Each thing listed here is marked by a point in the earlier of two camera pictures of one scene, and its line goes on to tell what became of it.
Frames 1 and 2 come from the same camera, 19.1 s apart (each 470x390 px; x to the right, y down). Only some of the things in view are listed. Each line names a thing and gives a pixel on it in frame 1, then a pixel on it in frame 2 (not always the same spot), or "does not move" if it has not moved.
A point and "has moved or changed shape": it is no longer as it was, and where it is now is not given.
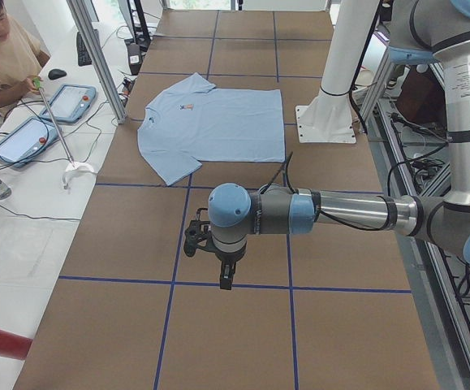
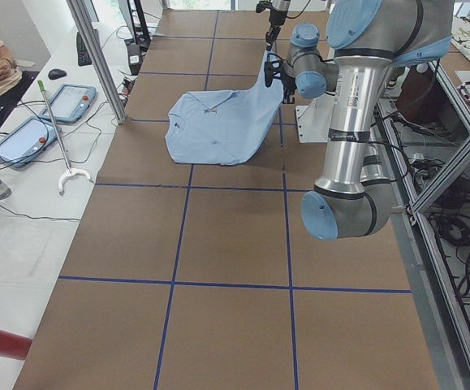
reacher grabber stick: (72, 166) has moved or changed shape
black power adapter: (135, 58) does not move
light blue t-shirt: (195, 122) has moved or changed shape
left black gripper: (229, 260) to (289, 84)
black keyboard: (83, 54) does not move
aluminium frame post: (84, 24) does not move
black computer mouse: (54, 74) does not move
